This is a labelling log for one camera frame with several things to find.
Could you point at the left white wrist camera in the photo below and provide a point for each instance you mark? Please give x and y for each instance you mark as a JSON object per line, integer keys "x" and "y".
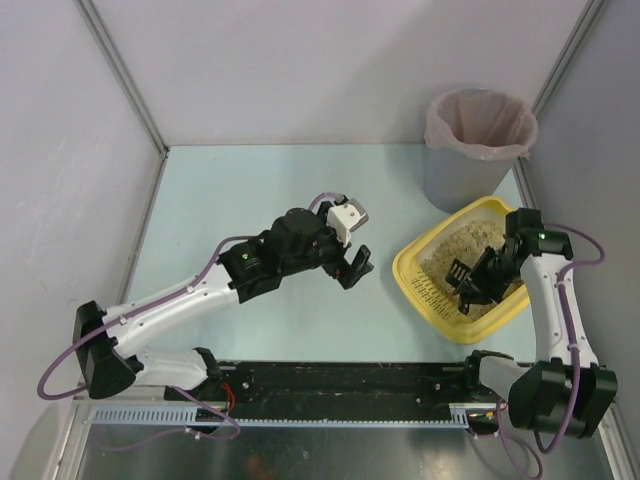
{"x": 345, "y": 219}

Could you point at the pink bin liner bag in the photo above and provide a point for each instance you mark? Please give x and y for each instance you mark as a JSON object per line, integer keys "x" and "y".
{"x": 481, "y": 124}

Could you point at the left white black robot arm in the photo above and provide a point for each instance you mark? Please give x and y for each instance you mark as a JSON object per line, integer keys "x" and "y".
{"x": 114, "y": 352}

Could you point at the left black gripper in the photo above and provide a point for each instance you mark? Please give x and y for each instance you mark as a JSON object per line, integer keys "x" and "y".
{"x": 342, "y": 265}

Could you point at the black litter scoop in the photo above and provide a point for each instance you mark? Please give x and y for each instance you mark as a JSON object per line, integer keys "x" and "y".
{"x": 457, "y": 273}

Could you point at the yellow litter box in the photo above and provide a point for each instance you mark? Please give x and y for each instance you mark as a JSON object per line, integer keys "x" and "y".
{"x": 431, "y": 303}

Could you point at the grey trash bin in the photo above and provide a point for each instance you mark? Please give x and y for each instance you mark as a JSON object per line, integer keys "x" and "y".
{"x": 452, "y": 181}

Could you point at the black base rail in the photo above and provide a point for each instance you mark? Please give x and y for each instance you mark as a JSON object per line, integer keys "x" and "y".
{"x": 350, "y": 392}

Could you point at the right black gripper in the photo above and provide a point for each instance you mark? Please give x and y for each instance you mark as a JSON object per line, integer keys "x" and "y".
{"x": 481, "y": 276}

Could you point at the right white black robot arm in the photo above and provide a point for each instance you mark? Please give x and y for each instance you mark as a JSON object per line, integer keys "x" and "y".
{"x": 565, "y": 392}

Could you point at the beige cat litter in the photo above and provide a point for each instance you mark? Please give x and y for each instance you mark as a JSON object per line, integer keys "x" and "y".
{"x": 466, "y": 244}

